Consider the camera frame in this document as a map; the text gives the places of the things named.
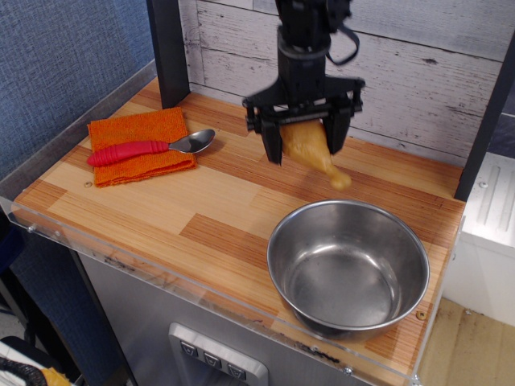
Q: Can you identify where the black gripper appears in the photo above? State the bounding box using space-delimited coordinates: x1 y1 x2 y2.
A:
243 51 365 164

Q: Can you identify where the brown toy chicken drumstick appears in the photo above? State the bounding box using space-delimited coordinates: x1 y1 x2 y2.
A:
280 121 352 191

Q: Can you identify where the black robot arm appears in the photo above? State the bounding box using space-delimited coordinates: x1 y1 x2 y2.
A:
242 1 365 164

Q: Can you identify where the silver metal bowl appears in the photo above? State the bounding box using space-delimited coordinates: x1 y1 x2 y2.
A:
266 199 430 341

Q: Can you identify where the orange folded cloth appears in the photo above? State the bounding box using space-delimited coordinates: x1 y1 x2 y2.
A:
88 108 197 187

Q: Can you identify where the white ribbed box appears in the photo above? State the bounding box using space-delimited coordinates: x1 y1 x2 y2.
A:
443 153 514 326

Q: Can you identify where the silver toy fridge panel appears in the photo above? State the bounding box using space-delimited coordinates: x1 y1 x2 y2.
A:
78 253 363 386

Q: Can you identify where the yellow object at corner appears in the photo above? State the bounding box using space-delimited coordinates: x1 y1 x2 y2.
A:
40 368 74 386

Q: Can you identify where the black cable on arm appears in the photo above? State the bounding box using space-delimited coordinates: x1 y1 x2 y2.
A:
324 19 361 67

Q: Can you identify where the red handled metal spoon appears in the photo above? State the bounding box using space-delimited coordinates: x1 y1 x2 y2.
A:
87 129 216 167

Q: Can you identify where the black left vertical post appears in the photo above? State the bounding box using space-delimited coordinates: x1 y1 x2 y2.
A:
146 0 190 109

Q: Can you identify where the black vertical post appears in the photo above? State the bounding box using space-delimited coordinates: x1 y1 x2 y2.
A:
454 0 515 202
146 0 190 109

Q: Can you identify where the black right vertical post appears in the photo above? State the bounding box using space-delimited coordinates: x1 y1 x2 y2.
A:
454 0 515 202

